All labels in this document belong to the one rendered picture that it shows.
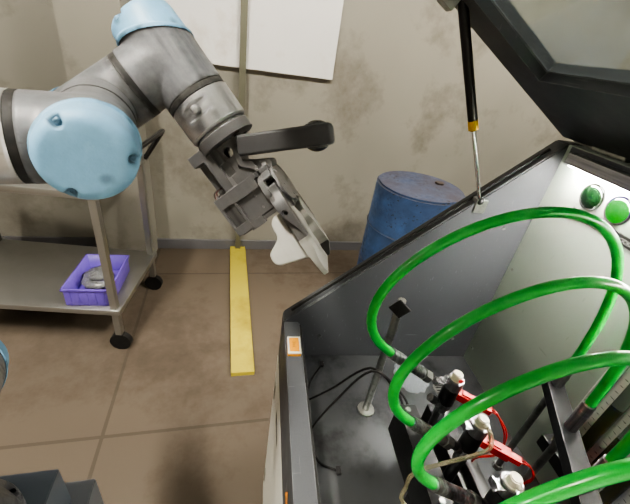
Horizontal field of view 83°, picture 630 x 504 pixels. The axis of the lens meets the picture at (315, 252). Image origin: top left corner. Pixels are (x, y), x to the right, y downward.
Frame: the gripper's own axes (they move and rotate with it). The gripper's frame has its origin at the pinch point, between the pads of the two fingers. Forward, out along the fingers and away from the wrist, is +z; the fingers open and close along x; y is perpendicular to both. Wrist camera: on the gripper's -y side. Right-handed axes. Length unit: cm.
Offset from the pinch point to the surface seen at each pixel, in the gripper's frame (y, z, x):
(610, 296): -29.7, 29.4, -5.1
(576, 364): -16.3, 17.7, 15.3
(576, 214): -28.2, 12.4, 0.5
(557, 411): -15.2, 44.2, -4.8
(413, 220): -20, 51, -164
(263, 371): 90, 65, -116
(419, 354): -3.7, 14.2, 8.2
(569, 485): -9.8, 20.6, 22.7
